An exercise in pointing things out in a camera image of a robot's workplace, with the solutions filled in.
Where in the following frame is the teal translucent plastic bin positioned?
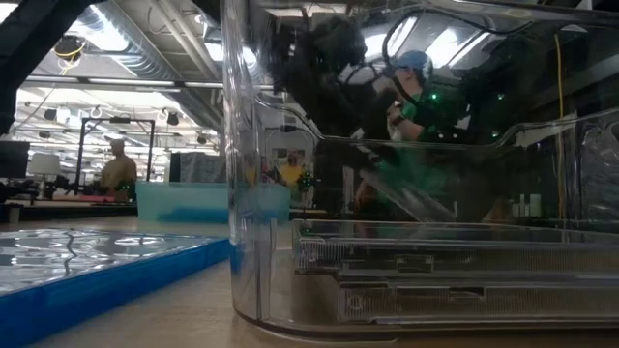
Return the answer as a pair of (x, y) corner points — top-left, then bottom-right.
(134, 180), (291, 225)

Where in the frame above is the black round cable reel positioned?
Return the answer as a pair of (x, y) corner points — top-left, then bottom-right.
(51, 33), (88, 64)

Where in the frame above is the clear plastic bin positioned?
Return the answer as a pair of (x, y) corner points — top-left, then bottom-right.
(220, 0), (619, 342)

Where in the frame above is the black metal frame stand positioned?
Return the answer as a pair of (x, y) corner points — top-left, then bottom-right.
(74, 117), (157, 194)

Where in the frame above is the grey cloth cover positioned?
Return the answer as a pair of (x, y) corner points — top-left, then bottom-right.
(168, 151), (228, 185)

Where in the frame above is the ceiling light strip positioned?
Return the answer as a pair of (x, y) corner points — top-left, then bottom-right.
(18, 74), (223, 93)

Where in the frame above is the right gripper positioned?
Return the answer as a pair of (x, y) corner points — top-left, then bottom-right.
(457, 139), (507, 199)

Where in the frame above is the blue disc case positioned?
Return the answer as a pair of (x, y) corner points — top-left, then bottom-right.
(0, 227), (231, 348)
(159, 207), (228, 224)

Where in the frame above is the dark background table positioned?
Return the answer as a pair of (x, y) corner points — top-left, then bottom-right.
(0, 199), (139, 224)

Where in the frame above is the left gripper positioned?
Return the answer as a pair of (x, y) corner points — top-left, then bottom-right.
(299, 72), (388, 146)

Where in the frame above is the black monitor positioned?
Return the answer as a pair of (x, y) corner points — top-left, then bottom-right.
(0, 140), (31, 180)

